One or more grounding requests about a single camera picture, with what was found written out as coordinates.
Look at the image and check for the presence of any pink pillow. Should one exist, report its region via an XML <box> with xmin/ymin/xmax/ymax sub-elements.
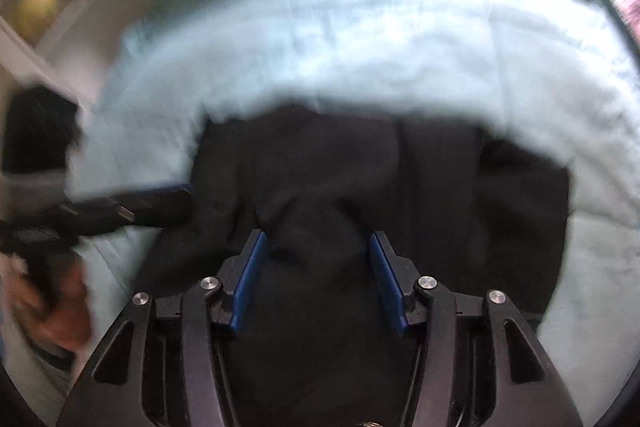
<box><xmin>612</xmin><ymin>0</ymin><xmax>640</xmax><ymax>42</ymax></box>

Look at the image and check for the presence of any black hooded jacket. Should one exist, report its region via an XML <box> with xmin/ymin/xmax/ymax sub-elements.
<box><xmin>135</xmin><ymin>104</ymin><xmax>571</xmax><ymax>427</ymax></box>

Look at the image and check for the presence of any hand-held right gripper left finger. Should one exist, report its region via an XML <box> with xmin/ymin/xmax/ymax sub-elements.
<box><xmin>56</xmin><ymin>229</ymin><xmax>269</xmax><ymax>427</ymax></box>

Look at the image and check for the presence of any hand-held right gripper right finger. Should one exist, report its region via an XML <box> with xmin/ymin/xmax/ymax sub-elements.
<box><xmin>368</xmin><ymin>230</ymin><xmax>584</xmax><ymax>427</ymax></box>

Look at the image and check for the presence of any yellow globe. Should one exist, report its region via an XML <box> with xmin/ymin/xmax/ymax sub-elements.
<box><xmin>15</xmin><ymin>0</ymin><xmax>58</xmax><ymax>38</ymax></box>

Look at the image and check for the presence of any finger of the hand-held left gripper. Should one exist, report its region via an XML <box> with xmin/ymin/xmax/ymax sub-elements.
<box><xmin>65</xmin><ymin>184</ymin><xmax>196</xmax><ymax>234</ymax></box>

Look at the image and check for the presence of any light blue quilt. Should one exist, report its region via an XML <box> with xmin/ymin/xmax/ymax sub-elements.
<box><xmin>70</xmin><ymin>0</ymin><xmax>640</xmax><ymax>423</ymax></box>

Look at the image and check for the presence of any person's left hand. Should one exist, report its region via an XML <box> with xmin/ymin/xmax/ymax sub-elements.
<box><xmin>5</xmin><ymin>257</ymin><xmax>94</xmax><ymax>353</ymax></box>

